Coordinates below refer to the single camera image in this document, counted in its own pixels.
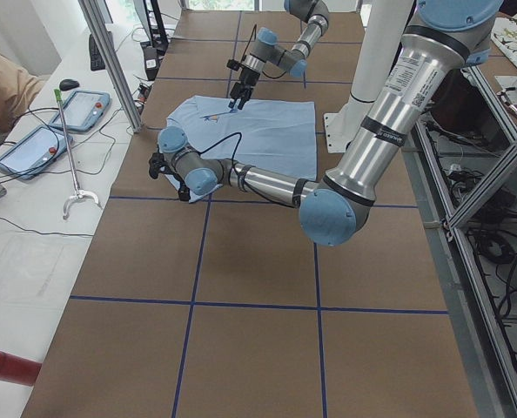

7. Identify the red cylinder bottle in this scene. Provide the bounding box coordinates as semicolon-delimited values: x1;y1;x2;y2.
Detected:
0;351;42;387

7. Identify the blue teach pendant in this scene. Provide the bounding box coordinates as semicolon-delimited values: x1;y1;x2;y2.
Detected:
0;125;73;179
63;90;111;133

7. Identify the far blue teach pendant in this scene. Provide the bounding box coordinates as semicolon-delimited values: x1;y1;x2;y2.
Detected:
63;90;111;133

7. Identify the white camera mast pedestal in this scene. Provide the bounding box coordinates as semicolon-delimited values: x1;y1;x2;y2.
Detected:
324;0;415;153

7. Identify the black power adapter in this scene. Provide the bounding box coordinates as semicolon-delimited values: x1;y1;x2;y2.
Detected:
143;46;160;81

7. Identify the black keyboard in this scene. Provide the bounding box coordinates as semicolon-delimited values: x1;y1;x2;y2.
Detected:
88;34;105;71

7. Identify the person in beige shirt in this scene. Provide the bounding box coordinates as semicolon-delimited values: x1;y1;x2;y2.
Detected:
0;53;45;134

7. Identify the green handled reacher grabber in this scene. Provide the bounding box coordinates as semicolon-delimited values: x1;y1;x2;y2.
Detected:
54;89;102;220

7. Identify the near blue teach pendant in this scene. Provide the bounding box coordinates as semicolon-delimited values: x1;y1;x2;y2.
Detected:
0;125;73;179

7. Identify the black computer mouse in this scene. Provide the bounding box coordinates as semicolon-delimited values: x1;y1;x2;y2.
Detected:
59;78;80;91

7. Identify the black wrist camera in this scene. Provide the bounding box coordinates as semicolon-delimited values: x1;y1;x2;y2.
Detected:
148;151;166;179
226;59;243;71

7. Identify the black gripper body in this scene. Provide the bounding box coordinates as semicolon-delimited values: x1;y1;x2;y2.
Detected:
171;174;189;194
234;69;259;96

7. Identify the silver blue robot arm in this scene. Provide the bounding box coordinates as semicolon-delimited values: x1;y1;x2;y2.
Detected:
226;0;330;110
155;1;500;246

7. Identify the aluminium frame post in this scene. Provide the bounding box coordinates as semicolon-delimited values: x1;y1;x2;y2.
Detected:
78;0;142;133

